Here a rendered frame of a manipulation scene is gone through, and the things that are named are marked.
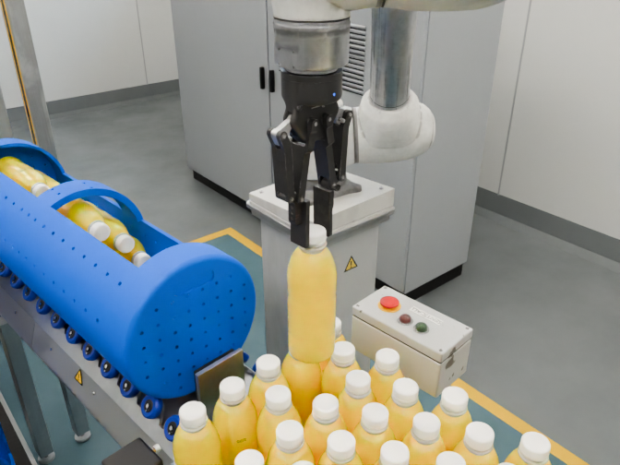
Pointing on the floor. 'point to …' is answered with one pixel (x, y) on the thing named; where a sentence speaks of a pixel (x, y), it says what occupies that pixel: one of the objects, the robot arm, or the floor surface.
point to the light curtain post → (28, 74)
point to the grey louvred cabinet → (387, 176)
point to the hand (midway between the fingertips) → (311, 217)
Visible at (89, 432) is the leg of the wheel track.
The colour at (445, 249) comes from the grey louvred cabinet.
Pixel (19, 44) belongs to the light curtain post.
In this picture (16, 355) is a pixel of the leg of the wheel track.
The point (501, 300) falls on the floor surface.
